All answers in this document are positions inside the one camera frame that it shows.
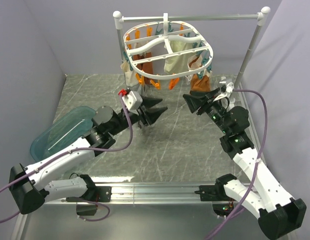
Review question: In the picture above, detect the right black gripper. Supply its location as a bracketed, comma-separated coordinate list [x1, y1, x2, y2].
[183, 87, 231, 134]

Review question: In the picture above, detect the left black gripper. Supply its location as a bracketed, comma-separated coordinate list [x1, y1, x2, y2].
[110, 94, 168, 136]

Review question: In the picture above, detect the orange front clip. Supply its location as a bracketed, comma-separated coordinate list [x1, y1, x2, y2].
[168, 78, 180, 90]

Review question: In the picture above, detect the white oval clip hanger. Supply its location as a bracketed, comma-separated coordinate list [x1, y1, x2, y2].
[116, 13, 214, 81]

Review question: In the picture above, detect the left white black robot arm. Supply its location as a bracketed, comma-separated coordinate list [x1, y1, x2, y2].
[8, 96, 168, 215]

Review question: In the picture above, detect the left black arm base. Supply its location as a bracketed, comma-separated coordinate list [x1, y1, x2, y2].
[66, 186, 112, 222]

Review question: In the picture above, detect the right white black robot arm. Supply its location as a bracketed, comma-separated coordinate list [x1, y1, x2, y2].
[183, 86, 307, 240]

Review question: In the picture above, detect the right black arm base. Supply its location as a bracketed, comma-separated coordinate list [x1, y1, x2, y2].
[194, 185, 234, 217]

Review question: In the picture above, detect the orange hanging underwear right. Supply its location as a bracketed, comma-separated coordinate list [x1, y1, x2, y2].
[190, 74, 211, 92]

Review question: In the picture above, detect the rust hanging underwear back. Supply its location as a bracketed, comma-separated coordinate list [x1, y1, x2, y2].
[133, 51, 153, 74]

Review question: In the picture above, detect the cream hanging underwear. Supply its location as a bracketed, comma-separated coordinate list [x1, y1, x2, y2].
[164, 41, 194, 75]

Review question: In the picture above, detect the teal plastic basin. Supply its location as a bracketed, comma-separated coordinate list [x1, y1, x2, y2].
[30, 106, 96, 162]

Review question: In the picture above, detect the silver white drying rack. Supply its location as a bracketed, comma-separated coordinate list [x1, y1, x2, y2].
[113, 6, 271, 87]

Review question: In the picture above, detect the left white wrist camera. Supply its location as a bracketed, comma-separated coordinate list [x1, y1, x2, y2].
[121, 91, 143, 114]

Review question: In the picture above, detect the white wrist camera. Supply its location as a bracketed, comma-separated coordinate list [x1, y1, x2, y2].
[214, 76, 234, 102]
[121, 91, 143, 114]

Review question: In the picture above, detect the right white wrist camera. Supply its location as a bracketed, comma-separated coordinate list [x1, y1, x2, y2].
[214, 76, 234, 102]

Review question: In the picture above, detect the aluminium mounting rail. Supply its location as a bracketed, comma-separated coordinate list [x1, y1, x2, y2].
[44, 181, 287, 205]

